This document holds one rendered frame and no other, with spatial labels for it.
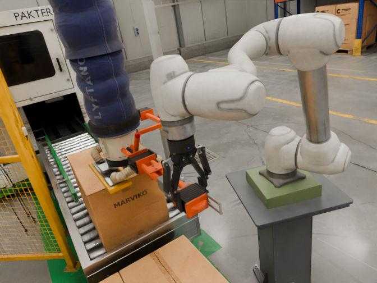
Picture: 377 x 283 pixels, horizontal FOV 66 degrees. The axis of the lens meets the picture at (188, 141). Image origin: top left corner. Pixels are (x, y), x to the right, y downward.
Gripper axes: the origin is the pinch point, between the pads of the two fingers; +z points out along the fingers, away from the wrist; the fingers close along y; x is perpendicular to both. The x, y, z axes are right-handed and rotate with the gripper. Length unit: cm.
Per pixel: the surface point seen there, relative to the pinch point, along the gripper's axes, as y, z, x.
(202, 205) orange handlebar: 0.1, -0.1, 6.5
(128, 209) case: 5, 42, -68
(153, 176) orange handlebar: 3.4, -0.3, -18.8
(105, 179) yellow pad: 14, 11, -52
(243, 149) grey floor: -180, 119, -189
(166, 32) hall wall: -488, 11, -926
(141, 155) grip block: 0.5, -1.4, -36.2
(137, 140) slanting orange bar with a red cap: 1.4, -9.2, -33.5
